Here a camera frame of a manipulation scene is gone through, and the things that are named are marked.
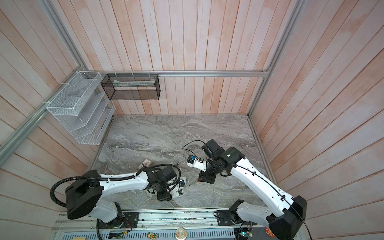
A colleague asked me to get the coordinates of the playing card box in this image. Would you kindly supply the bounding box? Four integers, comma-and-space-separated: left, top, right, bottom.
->
138, 158, 153, 170

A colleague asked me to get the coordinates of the red round sticker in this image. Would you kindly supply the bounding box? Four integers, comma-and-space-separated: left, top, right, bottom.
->
265, 227, 275, 238

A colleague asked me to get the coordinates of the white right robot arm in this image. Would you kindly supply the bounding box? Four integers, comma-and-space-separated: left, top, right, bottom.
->
187, 140, 308, 240

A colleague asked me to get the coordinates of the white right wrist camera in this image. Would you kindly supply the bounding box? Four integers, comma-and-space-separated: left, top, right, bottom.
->
187, 155, 207, 172

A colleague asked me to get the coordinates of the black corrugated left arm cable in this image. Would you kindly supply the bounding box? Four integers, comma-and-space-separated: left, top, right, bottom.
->
49, 163, 182, 208

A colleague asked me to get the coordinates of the small colourful charm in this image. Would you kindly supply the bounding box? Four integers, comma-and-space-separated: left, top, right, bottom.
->
147, 232, 159, 240

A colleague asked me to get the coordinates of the round gold white badge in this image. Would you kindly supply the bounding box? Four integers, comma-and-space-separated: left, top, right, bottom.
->
175, 227, 188, 240

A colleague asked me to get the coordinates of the white wire mesh shelf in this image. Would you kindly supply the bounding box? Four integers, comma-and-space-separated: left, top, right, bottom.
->
47, 71, 116, 145

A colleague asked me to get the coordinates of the black wire mesh basket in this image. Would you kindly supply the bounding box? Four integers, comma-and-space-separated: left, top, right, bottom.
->
101, 73, 161, 101

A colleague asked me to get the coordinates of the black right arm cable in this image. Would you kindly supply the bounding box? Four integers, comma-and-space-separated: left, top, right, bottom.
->
182, 139, 313, 240

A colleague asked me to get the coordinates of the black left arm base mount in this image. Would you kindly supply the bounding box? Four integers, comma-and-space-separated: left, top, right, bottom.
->
123, 212, 140, 230

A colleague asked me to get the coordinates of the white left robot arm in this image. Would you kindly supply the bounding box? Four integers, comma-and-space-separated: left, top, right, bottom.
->
66, 164, 181, 223

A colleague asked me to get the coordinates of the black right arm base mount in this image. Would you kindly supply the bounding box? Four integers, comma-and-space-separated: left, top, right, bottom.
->
214, 210, 253, 226

